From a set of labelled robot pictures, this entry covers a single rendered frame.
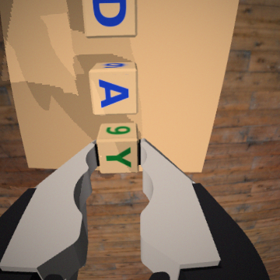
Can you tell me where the beige letter block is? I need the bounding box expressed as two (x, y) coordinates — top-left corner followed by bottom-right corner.
(89, 62), (138, 115)
(82, 0), (138, 39)
(96, 123), (139, 173)

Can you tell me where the peach square mat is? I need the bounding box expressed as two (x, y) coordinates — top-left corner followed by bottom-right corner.
(0, 0), (239, 172)

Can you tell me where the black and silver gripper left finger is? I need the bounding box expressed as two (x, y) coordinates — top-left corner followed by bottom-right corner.
(0, 140), (100, 280)

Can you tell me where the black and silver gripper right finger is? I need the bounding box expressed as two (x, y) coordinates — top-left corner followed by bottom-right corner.
(138, 138), (270, 280)

